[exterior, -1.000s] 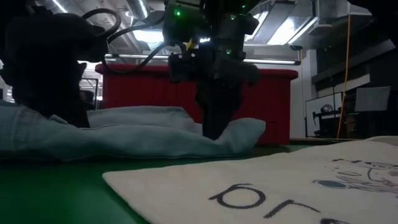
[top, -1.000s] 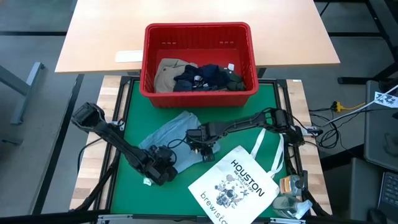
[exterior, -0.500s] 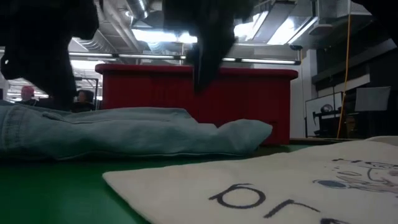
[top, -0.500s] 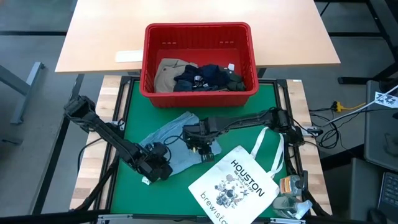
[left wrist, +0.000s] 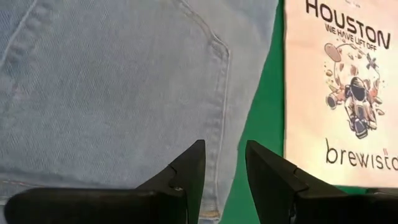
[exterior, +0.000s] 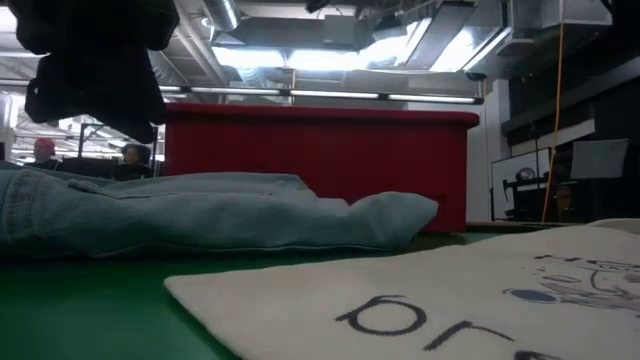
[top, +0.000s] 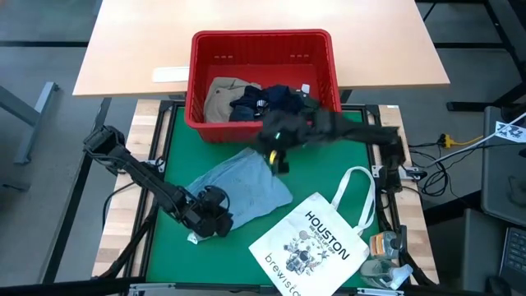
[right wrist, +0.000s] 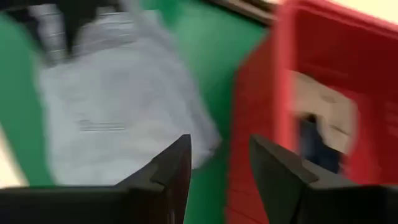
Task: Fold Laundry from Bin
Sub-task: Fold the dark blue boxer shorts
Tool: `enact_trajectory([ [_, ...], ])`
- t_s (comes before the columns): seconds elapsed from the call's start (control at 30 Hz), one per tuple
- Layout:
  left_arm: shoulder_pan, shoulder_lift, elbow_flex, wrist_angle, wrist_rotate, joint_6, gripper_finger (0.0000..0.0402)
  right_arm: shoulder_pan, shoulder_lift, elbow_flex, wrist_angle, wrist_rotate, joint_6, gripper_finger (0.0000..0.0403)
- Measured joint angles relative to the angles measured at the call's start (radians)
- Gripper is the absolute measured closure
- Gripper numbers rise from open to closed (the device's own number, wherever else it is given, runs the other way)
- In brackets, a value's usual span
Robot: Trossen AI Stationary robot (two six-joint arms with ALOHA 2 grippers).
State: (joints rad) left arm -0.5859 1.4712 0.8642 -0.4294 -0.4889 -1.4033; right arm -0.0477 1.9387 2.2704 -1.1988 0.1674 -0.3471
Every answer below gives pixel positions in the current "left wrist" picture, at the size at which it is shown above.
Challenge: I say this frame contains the light blue denim jeans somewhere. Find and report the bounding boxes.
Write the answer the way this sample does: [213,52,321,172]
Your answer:
[0,0,279,224]

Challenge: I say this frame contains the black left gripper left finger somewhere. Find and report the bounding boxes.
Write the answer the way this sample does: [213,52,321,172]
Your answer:
[4,139,206,224]

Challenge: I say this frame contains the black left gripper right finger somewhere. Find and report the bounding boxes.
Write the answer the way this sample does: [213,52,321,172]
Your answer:
[244,139,398,224]

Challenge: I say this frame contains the white printed t-shirt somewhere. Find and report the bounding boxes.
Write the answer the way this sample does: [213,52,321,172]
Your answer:
[283,0,398,189]

